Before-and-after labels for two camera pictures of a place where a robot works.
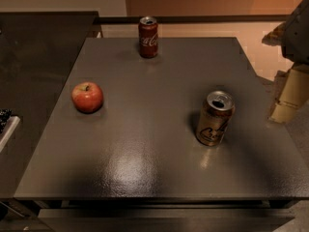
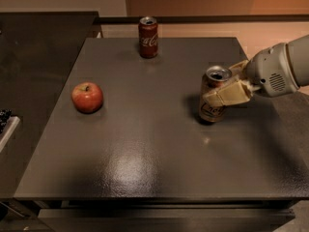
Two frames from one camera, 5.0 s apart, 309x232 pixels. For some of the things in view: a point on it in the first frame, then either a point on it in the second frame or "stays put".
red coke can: [148, 37] stays put
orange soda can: [215, 115] → [214, 77]
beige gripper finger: [276, 37] → [238, 69]
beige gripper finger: [291, 93] → [232, 93]
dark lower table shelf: [166, 219] stays put
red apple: [87, 97] stays put
